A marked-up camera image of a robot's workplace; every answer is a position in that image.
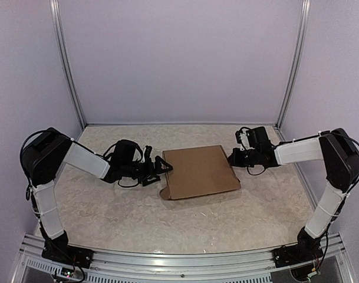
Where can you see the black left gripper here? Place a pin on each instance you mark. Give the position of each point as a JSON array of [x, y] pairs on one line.
[[151, 173]]

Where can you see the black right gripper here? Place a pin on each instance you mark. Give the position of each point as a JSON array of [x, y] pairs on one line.
[[236, 161]]

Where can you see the brown cardboard box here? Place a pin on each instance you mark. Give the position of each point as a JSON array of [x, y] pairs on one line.
[[198, 171]]

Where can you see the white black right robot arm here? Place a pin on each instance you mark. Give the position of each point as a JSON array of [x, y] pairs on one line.
[[336, 149]]

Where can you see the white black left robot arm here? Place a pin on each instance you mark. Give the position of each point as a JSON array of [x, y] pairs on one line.
[[45, 152]]

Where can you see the small circuit board with LEDs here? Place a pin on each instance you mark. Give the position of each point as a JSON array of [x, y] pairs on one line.
[[67, 273]]

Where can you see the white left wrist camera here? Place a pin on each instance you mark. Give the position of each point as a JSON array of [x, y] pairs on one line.
[[146, 153]]

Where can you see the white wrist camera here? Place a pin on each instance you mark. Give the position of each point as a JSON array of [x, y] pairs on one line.
[[242, 138], [146, 153]]

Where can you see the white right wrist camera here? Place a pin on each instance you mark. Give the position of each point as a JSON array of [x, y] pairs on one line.
[[242, 138]]

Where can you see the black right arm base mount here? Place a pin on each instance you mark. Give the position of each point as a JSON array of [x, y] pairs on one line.
[[306, 249]]

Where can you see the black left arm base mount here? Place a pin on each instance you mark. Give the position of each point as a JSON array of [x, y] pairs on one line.
[[67, 254]]

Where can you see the aluminium front rail frame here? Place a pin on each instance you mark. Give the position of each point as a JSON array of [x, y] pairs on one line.
[[115, 266]]

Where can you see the right aluminium frame post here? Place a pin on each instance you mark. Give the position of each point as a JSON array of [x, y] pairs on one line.
[[296, 61]]

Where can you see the aluminium frame post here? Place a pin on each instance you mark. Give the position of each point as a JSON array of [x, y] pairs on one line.
[[296, 61], [63, 53]]

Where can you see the left aluminium frame post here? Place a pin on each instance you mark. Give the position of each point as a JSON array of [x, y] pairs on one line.
[[63, 53]]

